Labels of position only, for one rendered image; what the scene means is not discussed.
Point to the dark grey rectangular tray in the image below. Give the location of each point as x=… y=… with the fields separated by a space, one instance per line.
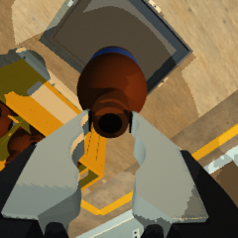
x=135 y=25

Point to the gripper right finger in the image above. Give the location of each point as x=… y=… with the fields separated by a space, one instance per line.
x=172 y=189

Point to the yellow bottle crate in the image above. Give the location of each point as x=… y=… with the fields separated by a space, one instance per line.
x=37 y=102

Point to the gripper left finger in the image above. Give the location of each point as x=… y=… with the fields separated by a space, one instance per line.
x=42 y=184

